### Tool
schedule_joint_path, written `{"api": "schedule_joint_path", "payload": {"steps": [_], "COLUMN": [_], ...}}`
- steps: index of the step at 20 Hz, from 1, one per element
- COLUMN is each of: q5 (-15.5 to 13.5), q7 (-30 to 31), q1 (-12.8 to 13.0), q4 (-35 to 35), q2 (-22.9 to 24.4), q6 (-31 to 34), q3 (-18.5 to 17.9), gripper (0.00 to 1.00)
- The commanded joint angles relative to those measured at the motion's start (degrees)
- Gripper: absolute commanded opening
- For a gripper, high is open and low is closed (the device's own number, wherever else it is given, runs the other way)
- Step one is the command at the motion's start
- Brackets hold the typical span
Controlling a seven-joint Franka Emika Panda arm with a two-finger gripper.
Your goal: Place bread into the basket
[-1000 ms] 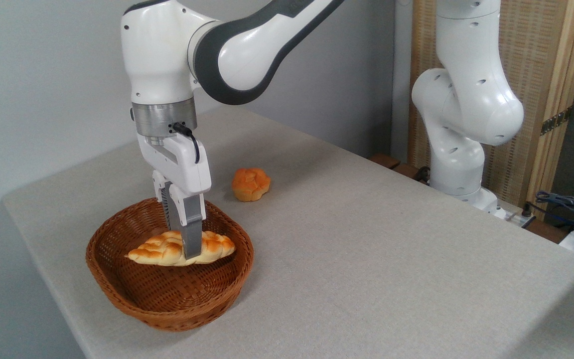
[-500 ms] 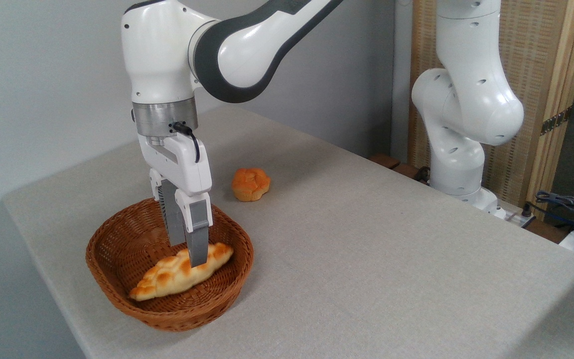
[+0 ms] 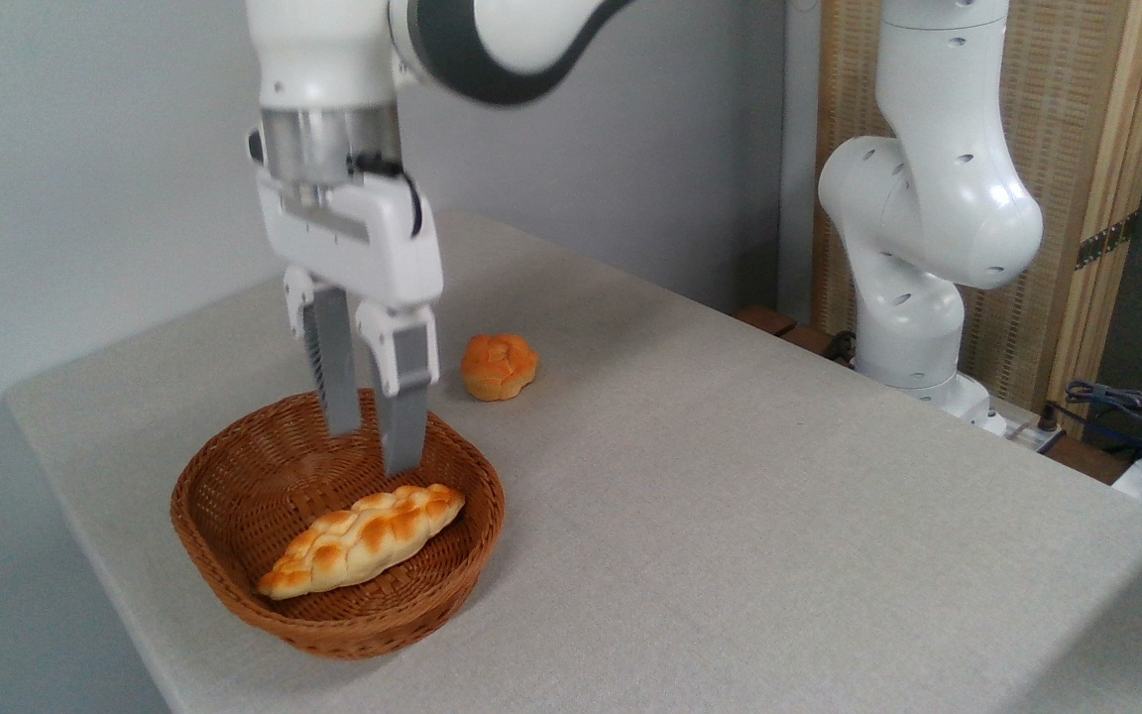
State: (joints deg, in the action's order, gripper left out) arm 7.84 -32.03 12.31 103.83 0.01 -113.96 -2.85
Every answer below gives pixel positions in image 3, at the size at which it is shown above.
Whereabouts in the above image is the brown woven wicker basket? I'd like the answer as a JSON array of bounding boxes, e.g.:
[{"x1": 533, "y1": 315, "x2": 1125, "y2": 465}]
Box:
[{"x1": 171, "y1": 388, "x2": 507, "y2": 660}]

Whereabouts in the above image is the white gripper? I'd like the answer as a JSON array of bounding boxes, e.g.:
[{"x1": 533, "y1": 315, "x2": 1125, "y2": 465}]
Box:
[{"x1": 255, "y1": 169, "x2": 446, "y2": 477}]

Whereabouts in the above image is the long braided bread loaf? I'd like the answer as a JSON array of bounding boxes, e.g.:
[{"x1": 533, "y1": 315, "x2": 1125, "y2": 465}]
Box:
[{"x1": 256, "y1": 483, "x2": 466, "y2": 601}]

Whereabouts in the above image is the blue and black cable bundle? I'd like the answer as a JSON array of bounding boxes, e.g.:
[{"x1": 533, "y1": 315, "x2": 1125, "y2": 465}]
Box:
[{"x1": 1045, "y1": 365, "x2": 1142, "y2": 467}]

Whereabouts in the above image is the metal screen hinge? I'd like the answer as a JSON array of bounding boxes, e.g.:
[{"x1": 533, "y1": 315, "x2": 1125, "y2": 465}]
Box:
[{"x1": 1076, "y1": 212, "x2": 1140, "y2": 270}]

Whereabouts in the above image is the grey tablecloth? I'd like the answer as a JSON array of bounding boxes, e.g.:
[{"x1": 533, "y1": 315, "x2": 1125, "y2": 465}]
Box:
[{"x1": 4, "y1": 210, "x2": 1142, "y2": 714}]

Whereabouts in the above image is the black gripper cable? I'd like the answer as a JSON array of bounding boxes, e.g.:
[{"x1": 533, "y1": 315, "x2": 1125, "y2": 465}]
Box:
[{"x1": 351, "y1": 153, "x2": 424, "y2": 239}]

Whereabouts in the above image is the wood and rattan folding screen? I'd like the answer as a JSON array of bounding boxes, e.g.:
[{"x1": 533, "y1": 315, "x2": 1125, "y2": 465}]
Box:
[{"x1": 813, "y1": 0, "x2": 1142, "y2": 437}]

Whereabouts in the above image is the small round orange bread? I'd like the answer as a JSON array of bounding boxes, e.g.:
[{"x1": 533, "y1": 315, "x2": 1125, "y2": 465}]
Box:
[{"x1": 461, "y1": 333, "x2": 539, "y2": 402}]

